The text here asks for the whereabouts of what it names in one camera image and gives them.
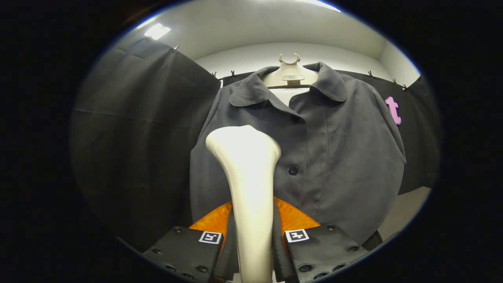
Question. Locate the narrow ceiling light strip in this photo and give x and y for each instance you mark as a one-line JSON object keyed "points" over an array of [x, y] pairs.
{"points": [[157, 31]]}

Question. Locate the rectangular ceiling light panel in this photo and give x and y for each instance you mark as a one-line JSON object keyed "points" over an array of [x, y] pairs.
{"points": [[320, 4]]}

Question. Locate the cream clothes hanger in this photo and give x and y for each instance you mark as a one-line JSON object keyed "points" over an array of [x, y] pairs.
{"points": [[290, 74]]}

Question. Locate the black backdrop cloth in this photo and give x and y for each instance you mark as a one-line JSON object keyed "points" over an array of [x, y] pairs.
{"points": [[137, 137]]}

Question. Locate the grey cabinet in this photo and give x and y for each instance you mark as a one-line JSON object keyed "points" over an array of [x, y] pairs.
{"points": [[404, 210]]}

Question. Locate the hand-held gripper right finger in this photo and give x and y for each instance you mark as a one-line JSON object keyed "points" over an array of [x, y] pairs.
{"points": [[326, 251]]}

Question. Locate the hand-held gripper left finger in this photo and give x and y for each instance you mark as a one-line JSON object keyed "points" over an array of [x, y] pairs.
{"points": [[184, 251]]}

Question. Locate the dark grey button shirt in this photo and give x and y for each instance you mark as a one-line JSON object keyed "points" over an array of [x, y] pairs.
{"points": [[346, 165]]}

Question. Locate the white garment steamer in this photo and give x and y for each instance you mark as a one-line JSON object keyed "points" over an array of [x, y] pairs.
{"points": [[251, 188]]}

